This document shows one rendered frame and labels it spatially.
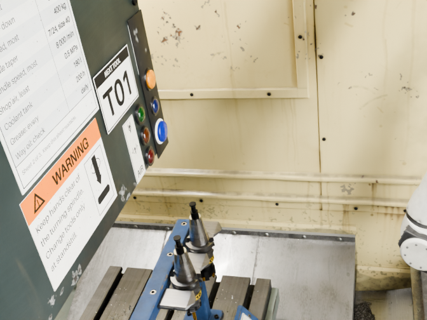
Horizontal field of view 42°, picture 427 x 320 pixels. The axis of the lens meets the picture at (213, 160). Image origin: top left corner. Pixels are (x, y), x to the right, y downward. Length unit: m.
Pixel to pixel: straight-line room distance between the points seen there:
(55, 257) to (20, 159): 0.11
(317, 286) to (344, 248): 0.15
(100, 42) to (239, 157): 1.06
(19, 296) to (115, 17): 0.33
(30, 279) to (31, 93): 0.17
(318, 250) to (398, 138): 0.45
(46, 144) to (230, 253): 1.31
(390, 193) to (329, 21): 0.54
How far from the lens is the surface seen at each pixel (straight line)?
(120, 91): 0.67
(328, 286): 1.72
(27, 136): 0.51
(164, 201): 1.82
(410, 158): 1.59
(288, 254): 1.76
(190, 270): 1.14
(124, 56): 0.68
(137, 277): 1.67
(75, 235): 0.59
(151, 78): 0.74
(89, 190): 0.60
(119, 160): 0.67
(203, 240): 1.22
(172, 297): 1.14
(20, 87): 0.50
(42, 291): 0.55
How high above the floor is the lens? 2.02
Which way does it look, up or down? 32 degrees down
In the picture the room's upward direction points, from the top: 9 degrees counter-clockwise
